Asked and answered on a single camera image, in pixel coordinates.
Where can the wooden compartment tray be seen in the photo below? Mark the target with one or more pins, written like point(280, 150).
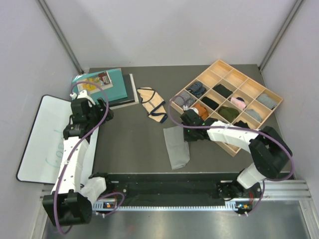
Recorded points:
point(243, 87)

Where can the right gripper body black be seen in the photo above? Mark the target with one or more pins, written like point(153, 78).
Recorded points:
point(189, 135)

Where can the grey rolled garment right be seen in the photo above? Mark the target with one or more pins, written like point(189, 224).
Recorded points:
point(267, 101)

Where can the navy patterned rolled garment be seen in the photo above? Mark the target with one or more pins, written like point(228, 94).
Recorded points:
point(197, 89)

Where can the grey underwear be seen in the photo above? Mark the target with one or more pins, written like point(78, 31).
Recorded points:
point(177, 147)

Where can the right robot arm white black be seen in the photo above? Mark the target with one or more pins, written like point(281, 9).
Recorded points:
point(269, 152)

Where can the pink rolled garment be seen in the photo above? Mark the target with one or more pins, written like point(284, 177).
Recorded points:
point(238, 103)

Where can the dark grey book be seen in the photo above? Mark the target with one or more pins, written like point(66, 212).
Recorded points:
point(132, 95)

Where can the black rolled garment upper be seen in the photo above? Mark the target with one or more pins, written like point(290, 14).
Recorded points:
point(222, 90)

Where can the orange rolled garment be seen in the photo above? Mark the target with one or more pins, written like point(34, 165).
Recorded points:
point(202, 111)

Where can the small illustrated paperback book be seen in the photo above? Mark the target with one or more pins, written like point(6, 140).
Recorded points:
point(102, 79)

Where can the grey rolled garment middle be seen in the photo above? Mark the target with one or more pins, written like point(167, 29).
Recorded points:
point(254, 114)

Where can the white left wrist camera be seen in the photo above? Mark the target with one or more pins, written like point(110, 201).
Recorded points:
point(84, 94)

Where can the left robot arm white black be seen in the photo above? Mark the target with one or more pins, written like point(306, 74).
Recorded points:
point(70, 203)

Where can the whiteboard black frame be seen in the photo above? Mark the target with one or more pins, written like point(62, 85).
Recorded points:
point(43, 153)

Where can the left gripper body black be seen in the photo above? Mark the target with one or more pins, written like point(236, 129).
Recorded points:
point(94, 116)

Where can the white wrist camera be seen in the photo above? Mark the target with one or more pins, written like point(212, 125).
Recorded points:
point(84, 94)
point(186, 108)

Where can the beige underwear navy trim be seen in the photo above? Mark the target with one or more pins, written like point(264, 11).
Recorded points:
point(153, 104)

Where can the black rolled garment middle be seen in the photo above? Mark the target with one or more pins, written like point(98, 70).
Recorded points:
point(210, 103)

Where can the black rolled garment lower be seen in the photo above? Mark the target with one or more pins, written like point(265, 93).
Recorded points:
point(242, 124)

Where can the black rolled garment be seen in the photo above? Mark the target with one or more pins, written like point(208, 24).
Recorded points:
point(242, 124)
point(222, 90)
point(210, 103)

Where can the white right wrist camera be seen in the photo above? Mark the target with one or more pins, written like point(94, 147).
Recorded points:
point(186, 108)

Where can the striped grey rolled garment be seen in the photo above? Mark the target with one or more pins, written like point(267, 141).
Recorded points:
point(184, 99)

